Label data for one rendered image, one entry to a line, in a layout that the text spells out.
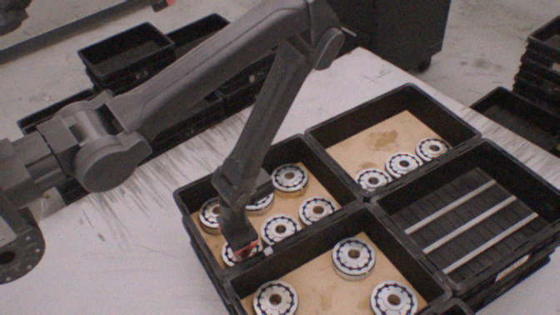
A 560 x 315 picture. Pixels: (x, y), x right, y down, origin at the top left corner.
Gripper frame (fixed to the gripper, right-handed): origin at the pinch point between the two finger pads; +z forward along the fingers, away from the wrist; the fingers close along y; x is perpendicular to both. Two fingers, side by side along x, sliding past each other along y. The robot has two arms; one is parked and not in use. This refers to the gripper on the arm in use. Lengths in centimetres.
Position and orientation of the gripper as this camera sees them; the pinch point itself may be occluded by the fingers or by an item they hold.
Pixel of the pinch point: (241, 247)
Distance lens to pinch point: 121.0
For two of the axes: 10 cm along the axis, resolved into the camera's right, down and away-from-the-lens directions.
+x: -8.7, 3.9, -3.0
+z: 0.6, 6.9, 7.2
